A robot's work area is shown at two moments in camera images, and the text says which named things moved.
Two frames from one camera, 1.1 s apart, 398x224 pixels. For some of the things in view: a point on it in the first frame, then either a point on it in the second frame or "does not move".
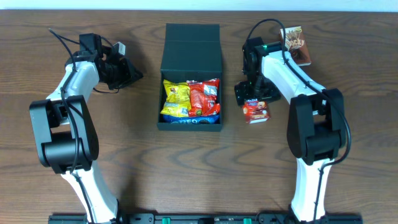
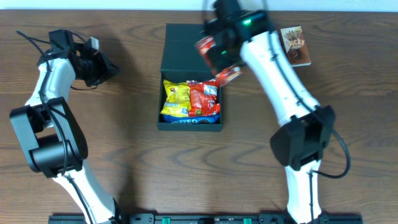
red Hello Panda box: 255,111 -> 221,76
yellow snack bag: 178,99 does not move
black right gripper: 252,92 -> 212,54
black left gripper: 125,71 -> 101,66
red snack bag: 204,98 does not move
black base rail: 208,218 does not move
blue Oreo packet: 191,120 does not move
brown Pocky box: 295,44 does not move
